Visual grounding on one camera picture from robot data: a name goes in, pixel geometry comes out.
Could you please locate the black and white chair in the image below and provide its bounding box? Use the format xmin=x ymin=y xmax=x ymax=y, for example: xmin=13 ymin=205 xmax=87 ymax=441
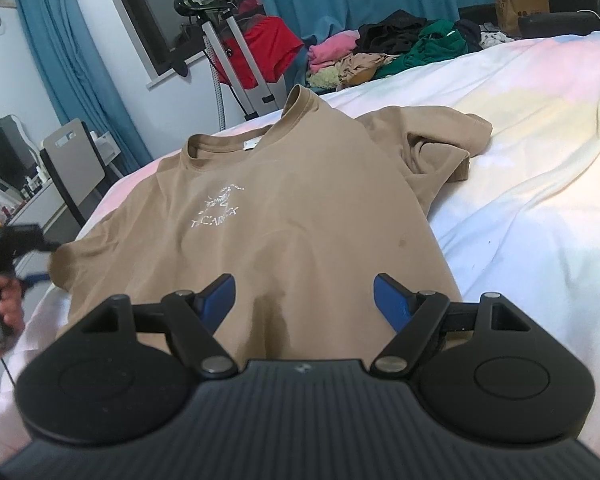
xmin=40 ymin=118 xmax=122 ymax=226

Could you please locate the white vanity dresser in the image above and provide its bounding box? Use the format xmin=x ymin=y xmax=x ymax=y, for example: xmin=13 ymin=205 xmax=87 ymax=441
xmin=10 ymin=181 xmax=81 ymax=275

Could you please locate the black sofa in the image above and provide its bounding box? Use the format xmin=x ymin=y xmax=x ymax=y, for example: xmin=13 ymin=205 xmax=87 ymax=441
xmin=458 ymin=0 xmax=600 ymax=39

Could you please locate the blue curtain left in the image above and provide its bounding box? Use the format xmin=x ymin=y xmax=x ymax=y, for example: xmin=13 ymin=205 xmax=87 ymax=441
xmin=16 ymin=0 xmax=151 ymax=172

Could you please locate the red garment on stand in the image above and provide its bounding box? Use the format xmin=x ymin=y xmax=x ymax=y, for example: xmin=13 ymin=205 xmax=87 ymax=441
xmin=221 ymin=15 xmax=303 ymax=90

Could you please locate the black garment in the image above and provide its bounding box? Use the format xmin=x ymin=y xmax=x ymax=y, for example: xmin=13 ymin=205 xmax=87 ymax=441
xmin=353 ymin=10 xmax=429 ymax=55

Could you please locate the yellow-green garment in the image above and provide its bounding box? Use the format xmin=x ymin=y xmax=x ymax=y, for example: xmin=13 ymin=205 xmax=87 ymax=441
xmin=306 ymin=66 xmax=340 ymax=93

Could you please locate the wavy vanity mirror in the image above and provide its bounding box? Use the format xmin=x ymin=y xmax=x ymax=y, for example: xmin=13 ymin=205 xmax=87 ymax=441
xmin=0 ymin=115 xmax=38 ymax=200

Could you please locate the pastel tie-dye bed cover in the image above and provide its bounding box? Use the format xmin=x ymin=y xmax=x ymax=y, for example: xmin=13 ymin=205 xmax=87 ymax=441
xmin=8 ymin=32 xmax=600 ymax=456

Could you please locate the white tripod stand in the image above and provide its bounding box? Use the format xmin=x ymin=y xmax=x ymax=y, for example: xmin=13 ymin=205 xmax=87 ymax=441
xmin=173 ymin=0 xmax=280 ymax=129

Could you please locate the person left hand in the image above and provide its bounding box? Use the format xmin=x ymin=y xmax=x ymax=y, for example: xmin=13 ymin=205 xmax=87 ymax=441
xmin=0 ymin=275 xmax=26 ymax=338

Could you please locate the tan printed t-shirt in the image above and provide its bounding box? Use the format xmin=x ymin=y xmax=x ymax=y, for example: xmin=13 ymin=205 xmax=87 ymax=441
xmin=50 ymin=87 xmax=492 ymax=363

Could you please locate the pink garment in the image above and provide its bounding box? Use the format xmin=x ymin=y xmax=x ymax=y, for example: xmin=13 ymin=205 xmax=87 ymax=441
xmin=308 ymin=30 xmax=360 ymax=74

